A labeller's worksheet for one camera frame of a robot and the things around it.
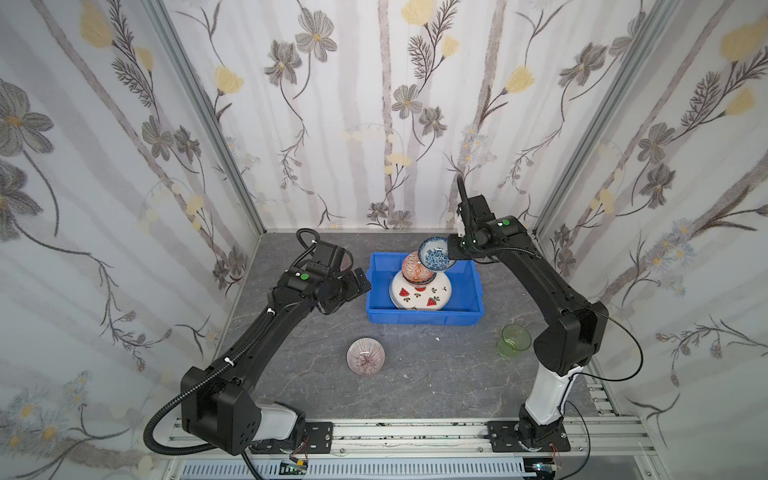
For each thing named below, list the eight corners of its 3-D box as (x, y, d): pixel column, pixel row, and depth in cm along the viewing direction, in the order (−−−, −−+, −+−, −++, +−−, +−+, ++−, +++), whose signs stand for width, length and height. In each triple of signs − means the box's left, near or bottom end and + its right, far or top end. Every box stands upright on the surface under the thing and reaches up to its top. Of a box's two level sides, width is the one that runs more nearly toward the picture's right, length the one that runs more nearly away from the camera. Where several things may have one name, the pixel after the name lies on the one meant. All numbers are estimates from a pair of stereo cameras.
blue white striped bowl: (346, 376, 86) (344, 370, 82) (349, 344, 92) (348, 337, 88) (385, 376, 86) (385, 370, 82) (385, 344, 92) (385, 337, 88)
